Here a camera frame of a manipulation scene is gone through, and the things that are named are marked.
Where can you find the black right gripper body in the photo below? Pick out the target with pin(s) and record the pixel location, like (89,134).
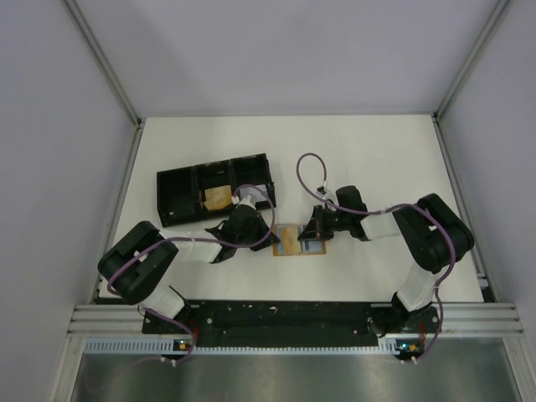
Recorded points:
(333,221)

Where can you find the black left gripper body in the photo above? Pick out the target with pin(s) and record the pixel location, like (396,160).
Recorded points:
(256,232)

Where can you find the blue credit card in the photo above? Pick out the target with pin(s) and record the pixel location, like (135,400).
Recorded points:
(311,247)

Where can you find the yellow leather card holder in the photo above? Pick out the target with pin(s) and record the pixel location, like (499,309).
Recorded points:
(300,228)

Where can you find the gold credit card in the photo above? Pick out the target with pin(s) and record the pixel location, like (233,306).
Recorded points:
(290,244)

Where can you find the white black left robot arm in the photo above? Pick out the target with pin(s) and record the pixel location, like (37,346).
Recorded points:
(136,265)

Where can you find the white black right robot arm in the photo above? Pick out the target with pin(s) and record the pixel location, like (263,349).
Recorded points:
(434,235)

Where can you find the silver card in tray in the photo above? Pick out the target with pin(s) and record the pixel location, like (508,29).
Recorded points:
(256,193)

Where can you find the orange card in tray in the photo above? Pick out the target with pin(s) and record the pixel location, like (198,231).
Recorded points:
(218,198)

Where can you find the black three-compartment tray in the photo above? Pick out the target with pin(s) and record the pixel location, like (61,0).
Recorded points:
(180,191)

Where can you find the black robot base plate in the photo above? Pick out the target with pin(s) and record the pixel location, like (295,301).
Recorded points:
(281,324)

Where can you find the aluminium frame post right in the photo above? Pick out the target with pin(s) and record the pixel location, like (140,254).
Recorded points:
(490,27)

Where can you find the aluminium frame post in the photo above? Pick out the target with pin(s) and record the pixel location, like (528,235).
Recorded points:
(490,27)
(102,62)

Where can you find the aluminium front frame rail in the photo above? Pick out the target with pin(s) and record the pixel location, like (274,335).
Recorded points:
(461,320)

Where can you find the aluminium frame post left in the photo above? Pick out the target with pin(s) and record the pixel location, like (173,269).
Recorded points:
(102,62)

